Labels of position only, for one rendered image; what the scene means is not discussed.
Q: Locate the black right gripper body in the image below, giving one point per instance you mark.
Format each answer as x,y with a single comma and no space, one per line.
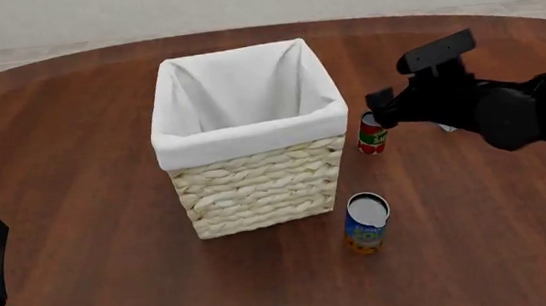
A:
444,100

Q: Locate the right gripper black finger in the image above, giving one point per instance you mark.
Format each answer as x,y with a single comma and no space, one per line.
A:
382,98
402,116

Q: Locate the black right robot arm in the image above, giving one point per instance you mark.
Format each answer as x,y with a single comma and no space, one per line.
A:
526,117

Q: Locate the red and green tomato tin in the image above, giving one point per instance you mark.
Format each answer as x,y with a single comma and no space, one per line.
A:
371,142

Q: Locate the cream woven basket, white liner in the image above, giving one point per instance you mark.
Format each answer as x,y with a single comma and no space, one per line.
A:
255,177

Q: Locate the small white object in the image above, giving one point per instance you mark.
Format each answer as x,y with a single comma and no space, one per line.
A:
448,128

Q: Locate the blue and orange soup tin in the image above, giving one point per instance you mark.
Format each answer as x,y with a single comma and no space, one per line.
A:
367,232

